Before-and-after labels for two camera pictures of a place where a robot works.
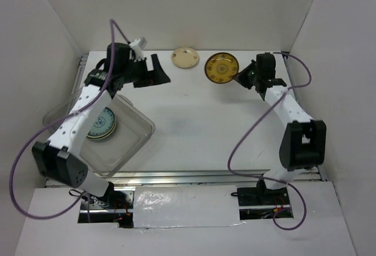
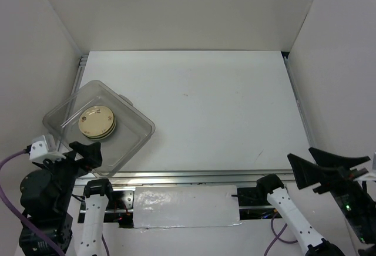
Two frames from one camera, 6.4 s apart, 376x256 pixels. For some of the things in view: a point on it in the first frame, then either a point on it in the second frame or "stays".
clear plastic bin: [123, 130] stays
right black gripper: [241, 77] to [304, 170]
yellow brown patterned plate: [220, 67] to [106, 134]
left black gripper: [155, 77] to [92, 155]
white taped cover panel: [188, 206] stays
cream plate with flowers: [185, 57] to [96, 121]
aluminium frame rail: [126, 177] stays
